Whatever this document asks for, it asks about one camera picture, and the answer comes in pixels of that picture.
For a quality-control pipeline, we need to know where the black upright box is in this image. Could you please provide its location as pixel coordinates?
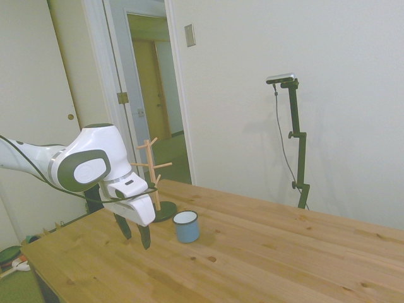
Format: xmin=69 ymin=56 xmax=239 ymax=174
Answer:
xmin=85 ymin=186 xmax=105 ymax=215

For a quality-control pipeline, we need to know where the blue enamel mug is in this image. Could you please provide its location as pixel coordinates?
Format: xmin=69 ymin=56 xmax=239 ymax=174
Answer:
xmin=172 ymin=210 xmax=200 ymax=244

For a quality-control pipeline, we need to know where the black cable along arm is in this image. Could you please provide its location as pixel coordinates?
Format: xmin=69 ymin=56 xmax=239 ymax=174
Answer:
xmin=0 ymin=134 xmax=158 ymax=203

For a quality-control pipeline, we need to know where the wooden mug tree stand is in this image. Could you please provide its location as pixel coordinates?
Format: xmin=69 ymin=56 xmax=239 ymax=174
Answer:
xmin=130 ymin=138 xmax=178 ymax=223

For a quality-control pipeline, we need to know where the black jointed camera stand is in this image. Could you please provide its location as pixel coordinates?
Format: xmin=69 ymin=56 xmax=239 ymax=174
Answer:
xmin=280 ymin=78 xmax=311 ymax=210

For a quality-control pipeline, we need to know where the grey wall switch plate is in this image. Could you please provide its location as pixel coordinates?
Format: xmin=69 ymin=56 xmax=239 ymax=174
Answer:
xmin=184 ymin=23 xmax=196 ymax=48

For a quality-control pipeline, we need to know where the green round floor item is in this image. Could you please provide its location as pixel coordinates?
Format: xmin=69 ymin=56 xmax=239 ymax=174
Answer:
xmin=0 ymin=245 xmax=23 ymax=269

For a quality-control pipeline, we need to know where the silver camera on stand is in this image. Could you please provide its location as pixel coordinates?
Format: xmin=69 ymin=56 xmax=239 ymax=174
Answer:
xmin=266 ymin=73 xmax=297 ymax=85

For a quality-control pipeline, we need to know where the wooden hallway door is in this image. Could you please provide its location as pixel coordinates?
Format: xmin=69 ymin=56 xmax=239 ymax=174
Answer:
xmin=132 ymin=40 xmax=173 ymax=143

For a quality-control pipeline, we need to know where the white door frame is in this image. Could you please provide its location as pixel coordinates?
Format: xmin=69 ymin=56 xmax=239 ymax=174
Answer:
xmin=82 ymin=0 xmax=198 ymax=186

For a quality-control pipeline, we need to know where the white scoop on floor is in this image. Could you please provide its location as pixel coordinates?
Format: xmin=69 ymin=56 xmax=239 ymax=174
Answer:
xmin=1 ymin=259 xmax=32 ymax=278

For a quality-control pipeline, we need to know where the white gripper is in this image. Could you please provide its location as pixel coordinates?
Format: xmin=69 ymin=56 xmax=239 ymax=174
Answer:
xmin=105 ymin=193 xmax=157 ymax=251

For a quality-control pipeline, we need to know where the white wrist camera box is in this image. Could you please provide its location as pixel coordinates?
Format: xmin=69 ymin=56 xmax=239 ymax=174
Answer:
xmin=106 ymin=172 xmax=150 ymax=199

